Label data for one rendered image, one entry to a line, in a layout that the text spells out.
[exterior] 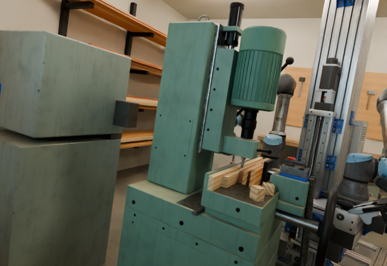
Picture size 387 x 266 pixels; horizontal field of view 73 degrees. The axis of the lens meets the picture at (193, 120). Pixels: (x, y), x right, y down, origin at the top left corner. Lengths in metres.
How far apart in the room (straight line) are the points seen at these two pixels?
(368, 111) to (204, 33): 3.49
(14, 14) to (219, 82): 2.29
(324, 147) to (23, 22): 2.74
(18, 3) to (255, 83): 2.47
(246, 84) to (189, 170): 0.42
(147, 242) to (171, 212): 0.18
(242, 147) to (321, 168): 0.79
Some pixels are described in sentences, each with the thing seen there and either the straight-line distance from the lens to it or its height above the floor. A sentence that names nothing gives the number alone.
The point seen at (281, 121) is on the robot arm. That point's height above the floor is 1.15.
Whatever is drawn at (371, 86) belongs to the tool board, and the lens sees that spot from 4.37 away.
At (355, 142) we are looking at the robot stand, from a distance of 2.04.
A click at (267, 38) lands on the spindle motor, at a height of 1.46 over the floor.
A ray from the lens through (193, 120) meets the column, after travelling 1.08.
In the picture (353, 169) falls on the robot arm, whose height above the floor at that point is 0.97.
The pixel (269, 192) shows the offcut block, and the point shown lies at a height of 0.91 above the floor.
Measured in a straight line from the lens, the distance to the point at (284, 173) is 1.07.
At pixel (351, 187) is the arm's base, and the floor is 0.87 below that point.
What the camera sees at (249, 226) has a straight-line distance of 0.95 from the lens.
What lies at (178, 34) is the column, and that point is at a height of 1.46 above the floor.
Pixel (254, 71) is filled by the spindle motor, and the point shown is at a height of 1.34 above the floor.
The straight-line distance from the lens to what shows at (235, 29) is 1.14.
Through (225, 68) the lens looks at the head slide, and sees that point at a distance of 1.08.
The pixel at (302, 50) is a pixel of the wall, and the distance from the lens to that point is 4.48.
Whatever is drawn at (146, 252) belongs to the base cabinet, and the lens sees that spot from 1.19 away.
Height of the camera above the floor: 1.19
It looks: 4 degrees down
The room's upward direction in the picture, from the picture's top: 9 degrees clockwise
